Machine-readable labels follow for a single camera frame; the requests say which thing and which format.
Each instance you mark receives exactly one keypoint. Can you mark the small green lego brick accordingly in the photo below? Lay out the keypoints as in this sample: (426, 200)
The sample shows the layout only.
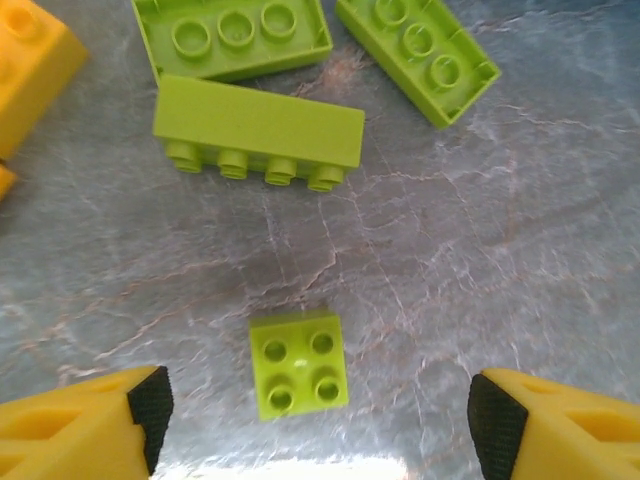
(299, 370)

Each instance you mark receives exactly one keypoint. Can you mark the orange lego brick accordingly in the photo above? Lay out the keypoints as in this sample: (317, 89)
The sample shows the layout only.
(30, 85)

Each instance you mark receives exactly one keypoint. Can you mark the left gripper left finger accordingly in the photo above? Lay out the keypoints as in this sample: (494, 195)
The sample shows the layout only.
(75, 435)

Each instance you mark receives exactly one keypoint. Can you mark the orange round printed lego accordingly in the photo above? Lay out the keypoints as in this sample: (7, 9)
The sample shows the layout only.
(5, 180)

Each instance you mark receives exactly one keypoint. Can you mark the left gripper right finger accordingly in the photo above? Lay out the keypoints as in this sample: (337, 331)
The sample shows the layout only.
(575, 440)

